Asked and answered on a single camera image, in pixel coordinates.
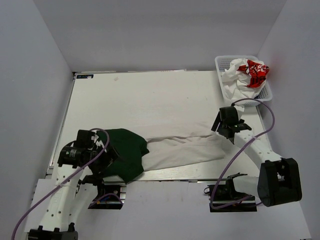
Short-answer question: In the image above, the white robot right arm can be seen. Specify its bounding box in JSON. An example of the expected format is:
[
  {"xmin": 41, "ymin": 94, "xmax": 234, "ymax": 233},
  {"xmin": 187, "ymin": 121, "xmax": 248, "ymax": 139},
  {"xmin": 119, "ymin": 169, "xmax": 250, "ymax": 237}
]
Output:
[{"xmin": 210, "ymin": 105, "xmax": 302, "ymax": 207}]

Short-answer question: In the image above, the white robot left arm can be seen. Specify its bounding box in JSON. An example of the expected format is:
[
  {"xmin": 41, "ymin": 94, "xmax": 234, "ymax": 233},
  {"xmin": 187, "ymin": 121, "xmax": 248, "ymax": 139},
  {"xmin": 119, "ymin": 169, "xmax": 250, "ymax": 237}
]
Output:
[{"xmin": 27, "ymin": 128, "xmax": 119, "ymax": 240}]

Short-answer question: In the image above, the white green Charlie Brown t-shirt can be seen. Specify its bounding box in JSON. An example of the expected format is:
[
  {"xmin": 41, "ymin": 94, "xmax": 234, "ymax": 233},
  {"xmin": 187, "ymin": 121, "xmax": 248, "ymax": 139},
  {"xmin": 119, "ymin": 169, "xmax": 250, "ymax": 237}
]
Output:
[{"xmin": 95, "ymin": 125, "xmax": 225, "ymax": 184}]

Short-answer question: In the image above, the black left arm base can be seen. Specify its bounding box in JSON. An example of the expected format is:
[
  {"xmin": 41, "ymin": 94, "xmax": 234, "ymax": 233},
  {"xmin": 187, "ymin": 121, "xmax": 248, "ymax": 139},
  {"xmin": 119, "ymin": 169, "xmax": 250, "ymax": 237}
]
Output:
[{"xmin": 85, "ymin": 176, "xmax": 127, "ymax": 210}]

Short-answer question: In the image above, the white red print t-shirt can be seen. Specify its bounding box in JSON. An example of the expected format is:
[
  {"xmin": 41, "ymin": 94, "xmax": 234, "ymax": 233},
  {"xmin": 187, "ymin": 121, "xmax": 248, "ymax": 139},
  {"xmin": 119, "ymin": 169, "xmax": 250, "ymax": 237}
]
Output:
[{"xmin": 221, "ymin": 58, "xmax": 270, "ymax": 101}]

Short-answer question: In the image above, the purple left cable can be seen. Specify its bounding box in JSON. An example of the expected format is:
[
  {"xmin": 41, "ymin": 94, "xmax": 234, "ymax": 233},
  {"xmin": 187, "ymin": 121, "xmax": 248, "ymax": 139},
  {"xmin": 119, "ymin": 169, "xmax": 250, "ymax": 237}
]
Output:
[{"xmin": 11, "ymin": 127, "xmax": 123, "ymax": 240}]

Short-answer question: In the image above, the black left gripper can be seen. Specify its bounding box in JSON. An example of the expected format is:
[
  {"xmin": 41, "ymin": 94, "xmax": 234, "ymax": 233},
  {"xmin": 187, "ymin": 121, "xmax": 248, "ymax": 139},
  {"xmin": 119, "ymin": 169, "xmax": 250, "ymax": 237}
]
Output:
[{"xmin": 86, "ymin": 139, "xmax": 126, "ymax": 179}]

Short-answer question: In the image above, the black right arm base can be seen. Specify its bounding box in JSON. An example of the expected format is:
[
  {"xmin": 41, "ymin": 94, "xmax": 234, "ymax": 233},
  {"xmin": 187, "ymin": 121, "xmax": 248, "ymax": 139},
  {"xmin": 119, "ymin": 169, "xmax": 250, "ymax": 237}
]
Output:
[{"xmin": 209, "ymin": 173, "xmax": 257, "ymax": 213}]

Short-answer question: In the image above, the white plastic basket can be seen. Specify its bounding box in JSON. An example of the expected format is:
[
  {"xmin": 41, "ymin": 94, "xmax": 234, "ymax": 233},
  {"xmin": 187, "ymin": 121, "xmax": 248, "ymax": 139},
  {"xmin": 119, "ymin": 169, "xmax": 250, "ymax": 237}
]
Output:
[{"xmin": 215, "ymin": 55, "xmax": 273, "ymax": 106}]

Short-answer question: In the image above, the blue Mickey t-shirt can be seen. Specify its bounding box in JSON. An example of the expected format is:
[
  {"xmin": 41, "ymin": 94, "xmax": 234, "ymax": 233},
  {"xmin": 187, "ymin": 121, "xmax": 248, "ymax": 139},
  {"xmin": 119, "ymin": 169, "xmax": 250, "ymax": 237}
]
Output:
[{"xmin": 255, "ymin": 94, "xmax": 265, "ymax": 99}]

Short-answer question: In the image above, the blue table label sticker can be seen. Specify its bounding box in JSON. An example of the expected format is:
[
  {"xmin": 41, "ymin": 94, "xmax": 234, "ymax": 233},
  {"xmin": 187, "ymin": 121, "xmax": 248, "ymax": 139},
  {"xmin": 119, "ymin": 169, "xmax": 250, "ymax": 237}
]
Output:
[{"xmin": 76, "ymin": 74, "xmax": 94, "ymax": 79}]

